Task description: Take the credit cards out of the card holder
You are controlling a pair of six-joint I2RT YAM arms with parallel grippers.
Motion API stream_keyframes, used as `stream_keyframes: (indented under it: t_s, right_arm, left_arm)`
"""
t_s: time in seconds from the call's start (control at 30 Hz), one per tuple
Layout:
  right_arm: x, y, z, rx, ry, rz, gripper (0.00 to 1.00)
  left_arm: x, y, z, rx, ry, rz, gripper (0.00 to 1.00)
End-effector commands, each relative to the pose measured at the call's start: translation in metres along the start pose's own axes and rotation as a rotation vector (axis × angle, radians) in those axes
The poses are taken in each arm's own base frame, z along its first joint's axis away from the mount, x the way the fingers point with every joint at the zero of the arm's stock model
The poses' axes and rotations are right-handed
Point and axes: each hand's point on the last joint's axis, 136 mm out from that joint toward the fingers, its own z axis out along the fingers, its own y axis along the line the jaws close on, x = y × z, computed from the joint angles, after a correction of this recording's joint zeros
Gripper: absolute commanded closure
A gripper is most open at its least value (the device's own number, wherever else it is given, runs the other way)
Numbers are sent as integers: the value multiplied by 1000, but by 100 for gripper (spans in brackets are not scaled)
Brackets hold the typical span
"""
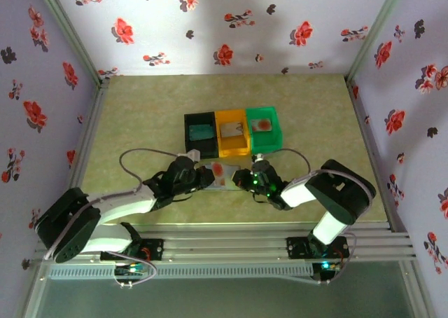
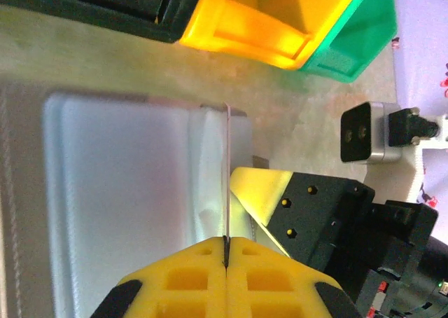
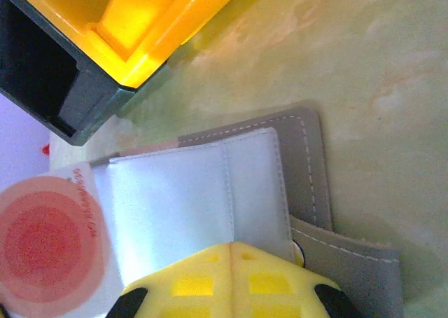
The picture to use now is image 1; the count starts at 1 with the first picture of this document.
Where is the grey base cable loop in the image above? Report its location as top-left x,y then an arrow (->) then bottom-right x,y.
313,232 -> 358,286
111,242 -> 160,290

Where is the wide aluminium base rail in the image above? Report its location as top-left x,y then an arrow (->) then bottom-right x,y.
34,221 -> 417,263

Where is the grey slotted cable duct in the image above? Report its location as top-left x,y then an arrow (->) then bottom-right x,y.
47,263 -> 314,280

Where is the aluminium side rail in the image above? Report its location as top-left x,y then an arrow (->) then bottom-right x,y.
345,76 -> 396,232
55,79 -> 110,237

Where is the green controller board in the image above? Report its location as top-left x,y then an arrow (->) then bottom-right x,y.
312,260 -> 343,273
115,261 -> 150,277

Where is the white card with red circles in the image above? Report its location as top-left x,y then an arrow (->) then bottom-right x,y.
250,117 -> 274,134
209,161 -> 228,188

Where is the yellow plastic bin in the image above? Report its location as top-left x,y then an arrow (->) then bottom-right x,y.
214,109 -> 251,158

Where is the silver metal card holder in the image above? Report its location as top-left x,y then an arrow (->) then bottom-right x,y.
202,160 -> 243,192

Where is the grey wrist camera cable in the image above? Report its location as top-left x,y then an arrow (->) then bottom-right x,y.
262,148 -> 375,238
41,148 -> 181,261

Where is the white card with brown mark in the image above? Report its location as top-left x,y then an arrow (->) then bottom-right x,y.
221,122 -> 245,137

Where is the black plastic bin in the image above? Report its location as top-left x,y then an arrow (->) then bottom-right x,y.
184,111 -> 218,160

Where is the green plastic bin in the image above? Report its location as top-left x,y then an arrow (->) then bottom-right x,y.
245,106 -> 284,155

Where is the teal card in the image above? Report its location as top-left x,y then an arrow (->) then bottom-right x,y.
188,124 -> 214,141

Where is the aluminium frame post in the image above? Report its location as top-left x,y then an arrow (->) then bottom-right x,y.
33,0 -> 106,86
344,0 -> 410,84

